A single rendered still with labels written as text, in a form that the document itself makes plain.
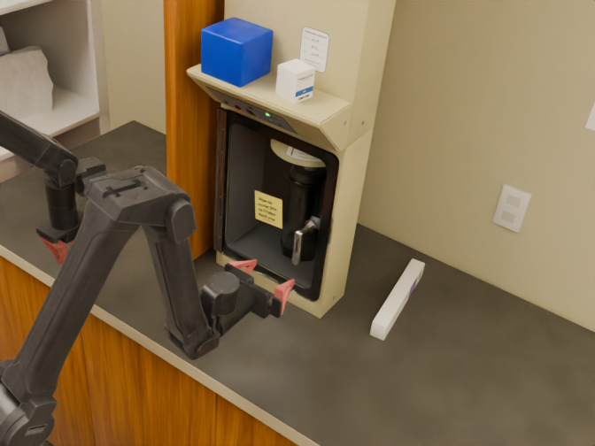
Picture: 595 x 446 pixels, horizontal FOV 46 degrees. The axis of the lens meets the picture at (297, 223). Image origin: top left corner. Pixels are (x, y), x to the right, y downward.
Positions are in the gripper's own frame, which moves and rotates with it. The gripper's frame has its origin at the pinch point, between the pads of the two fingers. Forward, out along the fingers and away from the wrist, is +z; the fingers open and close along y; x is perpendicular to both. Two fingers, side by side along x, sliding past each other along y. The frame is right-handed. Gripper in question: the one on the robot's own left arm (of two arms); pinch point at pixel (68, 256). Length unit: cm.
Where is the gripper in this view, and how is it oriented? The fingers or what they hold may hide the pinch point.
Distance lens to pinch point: 160.8
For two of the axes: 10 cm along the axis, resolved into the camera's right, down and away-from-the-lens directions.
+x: -8.2, -3.9, 4.1
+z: -0.9, 8.1, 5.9
